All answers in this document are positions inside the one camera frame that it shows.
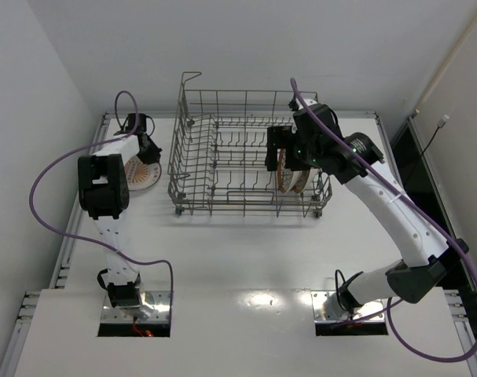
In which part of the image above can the brown-rimmed floral plate front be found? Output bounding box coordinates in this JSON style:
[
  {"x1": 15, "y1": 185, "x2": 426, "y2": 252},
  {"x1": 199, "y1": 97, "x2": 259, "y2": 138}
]
[{"x1": 277, "y1": 148, "x2": 301, "y2": 193}]

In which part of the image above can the brown-rimmed floral plate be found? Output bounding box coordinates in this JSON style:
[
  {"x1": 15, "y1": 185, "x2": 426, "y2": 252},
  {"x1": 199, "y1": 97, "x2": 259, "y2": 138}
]
[
  {"x1": 292, "y1": 169, "x2": 313, "y2": 193},
  {"x1": 277, "y1": 148, "x2": 301, "y2": 193}
]

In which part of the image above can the white plate orange sunburst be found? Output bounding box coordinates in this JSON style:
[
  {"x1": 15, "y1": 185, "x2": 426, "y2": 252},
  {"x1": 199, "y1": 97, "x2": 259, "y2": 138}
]
[{"x1": 124, "y1": 156, "x2": 162, "y2": 192}]

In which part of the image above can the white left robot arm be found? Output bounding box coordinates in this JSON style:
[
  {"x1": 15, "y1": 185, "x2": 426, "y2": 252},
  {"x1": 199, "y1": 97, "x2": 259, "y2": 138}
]
[{"x1": 78, "y1": 113, "x2": 162, "y2": 309}]

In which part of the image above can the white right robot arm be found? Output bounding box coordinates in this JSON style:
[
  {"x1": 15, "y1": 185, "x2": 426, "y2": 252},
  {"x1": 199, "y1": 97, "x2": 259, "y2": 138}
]
[{"x1": 265, "y1": 97, "x2": 468, "y2": 320}]

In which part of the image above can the grey wire dish rack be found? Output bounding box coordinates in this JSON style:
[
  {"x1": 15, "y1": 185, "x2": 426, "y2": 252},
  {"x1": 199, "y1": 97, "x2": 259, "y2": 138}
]
[{"x1": 167, "y1": 71, "x2": 332, "y2": 218}]

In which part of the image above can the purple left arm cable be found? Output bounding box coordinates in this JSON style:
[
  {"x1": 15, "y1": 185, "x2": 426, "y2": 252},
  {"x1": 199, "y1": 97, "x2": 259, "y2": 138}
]
[{"x1": 28, "y1": 90, "x2": 174, "y2": 315}]

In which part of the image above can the black hanging usb cable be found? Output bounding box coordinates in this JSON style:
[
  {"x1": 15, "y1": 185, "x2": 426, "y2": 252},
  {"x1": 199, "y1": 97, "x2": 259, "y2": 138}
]
[{"x1": 402, "y1": 114, "x2": 450, "y2": 185}]

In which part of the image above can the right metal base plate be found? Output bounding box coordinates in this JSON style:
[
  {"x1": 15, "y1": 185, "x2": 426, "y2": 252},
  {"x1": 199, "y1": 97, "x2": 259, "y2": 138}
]
[{"x1": 311, "y1": 291, "x2": 384, "y2": 325}]

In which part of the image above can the metal base plate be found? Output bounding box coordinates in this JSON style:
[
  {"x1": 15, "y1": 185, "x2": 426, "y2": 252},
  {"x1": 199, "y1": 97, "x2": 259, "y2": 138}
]
[
  {"x1": 101, "y1": 291, "x2": 171, "y2": 324},
  {"x1": 311, "y1": 291, "x2": 384, "y2": 325}
]

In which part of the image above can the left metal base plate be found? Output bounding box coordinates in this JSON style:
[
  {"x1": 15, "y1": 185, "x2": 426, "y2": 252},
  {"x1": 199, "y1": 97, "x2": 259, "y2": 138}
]
[{"x1": 101, "y1": 291, "x2": 171, "y2": 324}]

